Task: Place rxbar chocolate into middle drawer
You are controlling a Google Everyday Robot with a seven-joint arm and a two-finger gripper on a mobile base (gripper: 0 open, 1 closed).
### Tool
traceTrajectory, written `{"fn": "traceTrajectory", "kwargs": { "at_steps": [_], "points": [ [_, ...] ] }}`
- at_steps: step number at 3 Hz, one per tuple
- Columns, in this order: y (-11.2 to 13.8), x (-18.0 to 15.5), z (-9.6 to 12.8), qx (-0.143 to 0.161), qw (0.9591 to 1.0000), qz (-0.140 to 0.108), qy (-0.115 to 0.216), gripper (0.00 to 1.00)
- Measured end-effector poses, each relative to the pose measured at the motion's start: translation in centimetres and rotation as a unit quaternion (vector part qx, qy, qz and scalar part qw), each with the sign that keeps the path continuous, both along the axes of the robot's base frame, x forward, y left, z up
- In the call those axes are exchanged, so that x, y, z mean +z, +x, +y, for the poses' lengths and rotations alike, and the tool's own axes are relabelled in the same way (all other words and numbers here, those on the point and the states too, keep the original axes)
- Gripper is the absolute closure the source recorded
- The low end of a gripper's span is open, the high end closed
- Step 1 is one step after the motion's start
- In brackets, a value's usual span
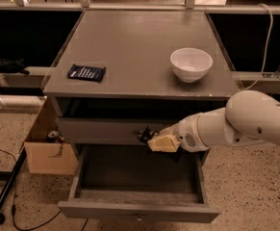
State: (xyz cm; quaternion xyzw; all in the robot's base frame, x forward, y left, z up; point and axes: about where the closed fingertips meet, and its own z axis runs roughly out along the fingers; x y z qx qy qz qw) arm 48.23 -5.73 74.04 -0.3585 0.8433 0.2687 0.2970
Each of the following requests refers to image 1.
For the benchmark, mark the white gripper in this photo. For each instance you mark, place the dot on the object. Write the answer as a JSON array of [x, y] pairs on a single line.
[[187, 135]]

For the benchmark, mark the dark chocolate rxbar wrapper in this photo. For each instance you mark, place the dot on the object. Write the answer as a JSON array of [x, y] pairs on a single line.
[[147, 135]]

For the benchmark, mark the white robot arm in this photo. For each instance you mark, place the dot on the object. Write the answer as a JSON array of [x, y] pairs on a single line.
[[250, 117]]

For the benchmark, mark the open grey lower drawer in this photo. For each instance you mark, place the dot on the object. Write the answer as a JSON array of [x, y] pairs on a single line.
[[131, 182]]

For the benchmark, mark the closed grey upper drawer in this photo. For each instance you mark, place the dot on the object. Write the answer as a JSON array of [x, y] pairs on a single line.
[[110, 131]]

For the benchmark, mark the grey drawer cabinet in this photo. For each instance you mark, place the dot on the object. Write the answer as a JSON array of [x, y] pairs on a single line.
[[135, 47]]

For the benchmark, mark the white ceramic bowl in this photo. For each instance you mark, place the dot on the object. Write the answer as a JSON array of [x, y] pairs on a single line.
[[190, 64]]

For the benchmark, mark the blue snack bar wrapper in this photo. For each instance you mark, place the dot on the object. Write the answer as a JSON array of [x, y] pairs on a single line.
[[86, 73]]

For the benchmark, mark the metal can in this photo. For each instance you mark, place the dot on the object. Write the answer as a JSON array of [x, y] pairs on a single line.
[[52, 135]]

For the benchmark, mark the cardboard box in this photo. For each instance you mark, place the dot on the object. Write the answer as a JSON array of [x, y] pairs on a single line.
[[44, 156]]

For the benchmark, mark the black bar on floor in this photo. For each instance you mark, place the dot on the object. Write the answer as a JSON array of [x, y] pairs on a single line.
[[9, 177]]

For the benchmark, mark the black cloth on rail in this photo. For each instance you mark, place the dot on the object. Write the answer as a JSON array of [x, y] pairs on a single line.
[[13, 66]]

